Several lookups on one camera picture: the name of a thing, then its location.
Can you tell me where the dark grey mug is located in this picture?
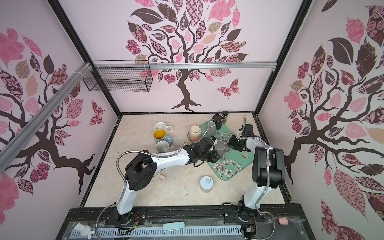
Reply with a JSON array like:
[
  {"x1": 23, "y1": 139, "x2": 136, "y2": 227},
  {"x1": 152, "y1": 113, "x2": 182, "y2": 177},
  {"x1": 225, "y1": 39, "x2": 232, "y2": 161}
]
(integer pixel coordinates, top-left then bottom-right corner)
[{"x1": 215, "y1": 140, "x2": 226, "y2": 153}]

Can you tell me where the orange cream scalloped mug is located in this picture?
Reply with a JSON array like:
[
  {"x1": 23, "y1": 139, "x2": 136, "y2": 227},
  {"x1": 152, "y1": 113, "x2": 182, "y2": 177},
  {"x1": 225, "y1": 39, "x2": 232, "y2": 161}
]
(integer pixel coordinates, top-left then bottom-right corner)
[{"x1": 187, "y1": 125, "x2": 202, "y2": 143}]

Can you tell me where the light grey mug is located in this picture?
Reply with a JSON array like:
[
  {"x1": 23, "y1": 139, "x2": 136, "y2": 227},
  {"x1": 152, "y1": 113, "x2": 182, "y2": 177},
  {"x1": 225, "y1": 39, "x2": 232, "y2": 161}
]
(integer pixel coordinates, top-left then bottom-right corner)
[{"x1": 207, "y1": 121, "x2": 217, "y2": 137}]

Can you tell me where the green floral tray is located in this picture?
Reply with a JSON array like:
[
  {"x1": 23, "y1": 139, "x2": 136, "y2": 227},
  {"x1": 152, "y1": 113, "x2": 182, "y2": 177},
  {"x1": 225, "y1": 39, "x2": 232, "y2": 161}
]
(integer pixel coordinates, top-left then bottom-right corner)
[{"x1": 207, "y1": 124, "x2": 254, "y2": 181}]

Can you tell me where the blue iridescent mug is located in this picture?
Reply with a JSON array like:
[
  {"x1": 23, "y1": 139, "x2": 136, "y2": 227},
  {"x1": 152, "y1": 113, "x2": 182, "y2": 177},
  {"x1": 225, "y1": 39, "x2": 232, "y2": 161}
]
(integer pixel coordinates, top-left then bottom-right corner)
[{"x1": 153, "y1": 130, "x2": 174, "y2": 146}]

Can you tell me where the cream speckled mug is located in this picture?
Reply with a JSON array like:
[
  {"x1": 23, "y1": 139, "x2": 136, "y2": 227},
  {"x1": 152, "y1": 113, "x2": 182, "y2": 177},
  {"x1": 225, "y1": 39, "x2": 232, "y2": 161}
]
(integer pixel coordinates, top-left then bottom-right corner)
[{"x1": 155, "y1": 141, "x2": 170, "y2": 153}]

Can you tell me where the white ribbed-bottom mug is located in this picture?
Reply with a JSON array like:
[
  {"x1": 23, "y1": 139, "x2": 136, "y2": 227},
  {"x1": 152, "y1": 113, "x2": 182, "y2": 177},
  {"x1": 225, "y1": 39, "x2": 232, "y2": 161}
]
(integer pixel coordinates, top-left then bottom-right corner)
[{"x1": 154, "y1": 122, "x2": 173, "y2": 134}]

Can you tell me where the pink mug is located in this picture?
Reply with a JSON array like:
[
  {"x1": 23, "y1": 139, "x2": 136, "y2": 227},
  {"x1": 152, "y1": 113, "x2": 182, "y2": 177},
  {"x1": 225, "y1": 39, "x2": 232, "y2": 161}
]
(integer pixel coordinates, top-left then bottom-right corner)
[{"x1": 151, "y1": 171, "x2": 165, "y2": 183}]

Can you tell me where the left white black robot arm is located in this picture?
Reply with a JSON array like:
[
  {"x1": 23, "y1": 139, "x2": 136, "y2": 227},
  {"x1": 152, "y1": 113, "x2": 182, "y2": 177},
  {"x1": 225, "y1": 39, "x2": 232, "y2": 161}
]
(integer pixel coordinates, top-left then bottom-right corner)
[{"x1": 116, "y1": 137, "x2": 221, "y2": 215}]

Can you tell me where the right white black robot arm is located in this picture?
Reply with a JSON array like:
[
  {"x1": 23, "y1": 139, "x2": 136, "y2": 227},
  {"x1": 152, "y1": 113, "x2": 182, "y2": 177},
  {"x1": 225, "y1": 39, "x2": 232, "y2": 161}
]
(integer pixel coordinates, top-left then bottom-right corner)
[{"x1": 229, "y1": 124, "x2": 285, "y2": 215}]

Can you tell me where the black mug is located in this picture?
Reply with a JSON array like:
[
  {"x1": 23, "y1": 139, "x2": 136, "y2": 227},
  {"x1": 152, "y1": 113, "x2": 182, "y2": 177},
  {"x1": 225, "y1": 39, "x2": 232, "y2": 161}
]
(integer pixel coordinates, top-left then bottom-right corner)
[{"x1": 212, "y1": 114, "x2": 224, "y2": 130}]

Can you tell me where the spice jar black lid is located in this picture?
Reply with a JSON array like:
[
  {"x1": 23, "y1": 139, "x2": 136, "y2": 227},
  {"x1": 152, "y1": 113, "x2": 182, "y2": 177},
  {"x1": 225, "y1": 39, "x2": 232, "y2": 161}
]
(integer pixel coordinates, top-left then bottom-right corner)
[{"x1": 222, "y1": 111, "x2": 229, "y2": 124}]

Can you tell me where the light blue eraser block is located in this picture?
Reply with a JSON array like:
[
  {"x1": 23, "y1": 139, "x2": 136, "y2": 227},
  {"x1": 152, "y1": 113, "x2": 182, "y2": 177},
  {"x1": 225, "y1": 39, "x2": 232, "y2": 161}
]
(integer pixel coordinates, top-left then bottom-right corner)
[{"x1": 162, "y1": 222, "x2": 185, "y2": 232}]

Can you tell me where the pink sponge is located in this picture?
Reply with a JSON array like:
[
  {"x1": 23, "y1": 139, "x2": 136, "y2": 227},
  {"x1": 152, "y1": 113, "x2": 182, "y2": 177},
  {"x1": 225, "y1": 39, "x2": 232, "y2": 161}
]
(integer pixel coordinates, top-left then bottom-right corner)
[{"x1": 278, "y1": 217, "x2": 289, "y2": 226}]

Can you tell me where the white power plug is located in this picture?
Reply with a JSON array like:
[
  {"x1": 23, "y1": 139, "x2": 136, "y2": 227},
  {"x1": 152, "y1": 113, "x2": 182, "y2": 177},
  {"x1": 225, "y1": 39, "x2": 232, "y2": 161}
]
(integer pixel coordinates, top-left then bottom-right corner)
[{"x1": 74, "y1": 223, "x2": 96, "y2": 240}]

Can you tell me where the back aluminium rail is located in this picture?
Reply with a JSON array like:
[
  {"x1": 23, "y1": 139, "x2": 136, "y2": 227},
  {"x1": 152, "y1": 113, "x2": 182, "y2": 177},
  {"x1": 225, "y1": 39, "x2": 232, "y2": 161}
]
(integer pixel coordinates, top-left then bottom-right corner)
[{"x1": 94, "y1": 62, "x2": 277, "y2": 70}]

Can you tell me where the aluminium rail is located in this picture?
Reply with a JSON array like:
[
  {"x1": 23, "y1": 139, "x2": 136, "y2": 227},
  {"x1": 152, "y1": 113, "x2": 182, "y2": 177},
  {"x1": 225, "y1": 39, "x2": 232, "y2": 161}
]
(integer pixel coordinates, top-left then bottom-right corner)
[
  {"x1": 94, "y1": 62, "x2": 277, "y2": 70},
  {"x1": 1, "y1": 63, "x2": 92, "y2": 173}
]

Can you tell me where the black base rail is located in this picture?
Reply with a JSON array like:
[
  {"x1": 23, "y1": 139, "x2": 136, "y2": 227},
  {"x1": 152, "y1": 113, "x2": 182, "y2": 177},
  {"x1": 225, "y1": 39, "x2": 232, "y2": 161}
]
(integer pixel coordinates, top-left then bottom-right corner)
[{"x1": 57, "y1": 203, "x2": 315, "y2": 240}]

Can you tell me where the left metal cable conduit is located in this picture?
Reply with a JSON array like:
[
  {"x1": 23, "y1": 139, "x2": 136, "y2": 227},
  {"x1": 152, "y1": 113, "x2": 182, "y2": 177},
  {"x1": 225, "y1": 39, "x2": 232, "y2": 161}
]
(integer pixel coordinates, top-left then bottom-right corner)
[{"x1": 95, "y1": 121, "x2": 217, "y2": 232}]

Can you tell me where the white slotted cable duct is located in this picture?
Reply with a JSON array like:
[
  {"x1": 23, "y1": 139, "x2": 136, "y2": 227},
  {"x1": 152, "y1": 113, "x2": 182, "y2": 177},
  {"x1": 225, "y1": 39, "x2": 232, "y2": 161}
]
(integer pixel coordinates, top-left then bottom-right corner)
[{"x1": 68, "y1": 225, "x2": 243, "y2": 240}]

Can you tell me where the black wire basket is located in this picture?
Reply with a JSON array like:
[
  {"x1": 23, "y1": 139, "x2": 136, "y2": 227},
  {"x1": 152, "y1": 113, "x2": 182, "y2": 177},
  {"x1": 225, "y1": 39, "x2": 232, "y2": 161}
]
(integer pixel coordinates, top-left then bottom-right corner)
[{"x1": 83, "y1": 60, "x2": 154, "y2": 93}]

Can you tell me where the left aluminium rail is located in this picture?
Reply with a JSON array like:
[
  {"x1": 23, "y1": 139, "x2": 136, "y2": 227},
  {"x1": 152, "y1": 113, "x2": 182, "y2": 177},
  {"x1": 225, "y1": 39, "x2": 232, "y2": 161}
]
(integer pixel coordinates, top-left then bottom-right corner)
[{"x1": 1, "y1": 63, "x2": 92, "y2": 173}]

